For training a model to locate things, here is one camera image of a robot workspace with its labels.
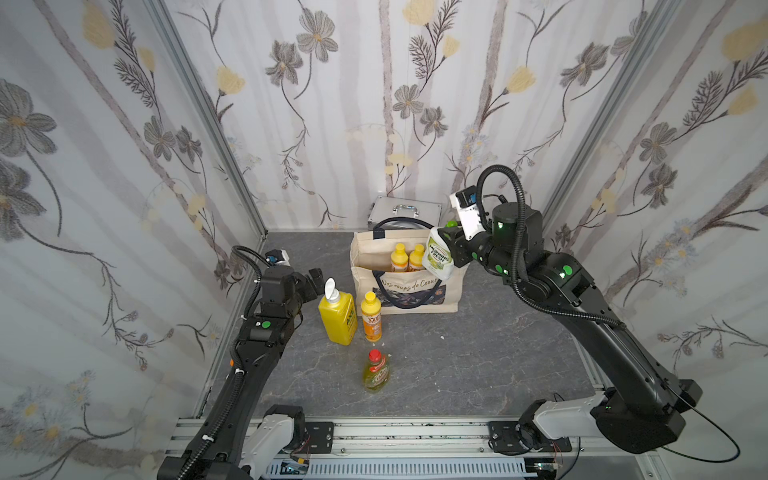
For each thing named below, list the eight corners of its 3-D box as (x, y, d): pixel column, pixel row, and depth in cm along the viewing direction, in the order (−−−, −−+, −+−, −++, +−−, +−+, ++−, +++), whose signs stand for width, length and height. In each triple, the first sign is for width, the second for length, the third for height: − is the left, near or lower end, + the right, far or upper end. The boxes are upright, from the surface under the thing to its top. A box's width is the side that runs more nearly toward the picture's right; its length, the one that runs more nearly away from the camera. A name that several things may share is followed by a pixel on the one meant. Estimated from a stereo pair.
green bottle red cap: (366, 391, 83) (361, 368, 68) (374, 372, 87) (371, 346, 72) (381, 398, 82) (379, 375, 67) (389, 378, 86) (388, 353, 71)
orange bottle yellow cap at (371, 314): (366, 342, 93) (361, 305, 75) (371, 329, 96) (367, 290, 78) (379, 346, 92) (376, 309, 74) (383, 332, 95) (382, 294, 77)
